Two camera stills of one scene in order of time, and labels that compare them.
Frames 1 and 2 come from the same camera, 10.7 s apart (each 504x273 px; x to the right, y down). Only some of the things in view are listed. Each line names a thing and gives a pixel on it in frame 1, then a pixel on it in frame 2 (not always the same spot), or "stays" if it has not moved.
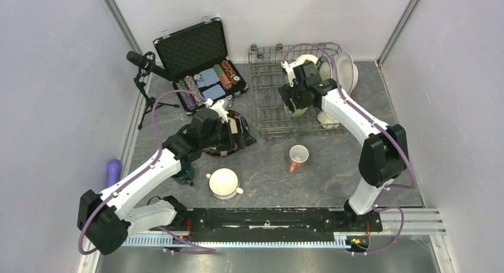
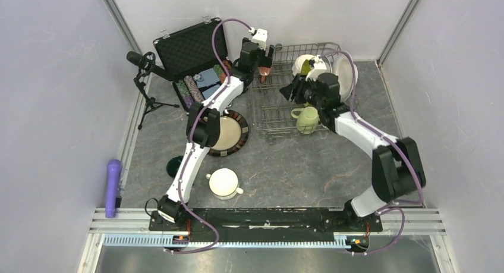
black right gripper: x=287 y=92 to x=295 y=87
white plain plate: x=347 y=72 stays
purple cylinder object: x=113 y=172 stays
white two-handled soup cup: x=223 y=184 stays
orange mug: x=298 y=154 to x=264 y=71
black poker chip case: x=194 y=59 stays
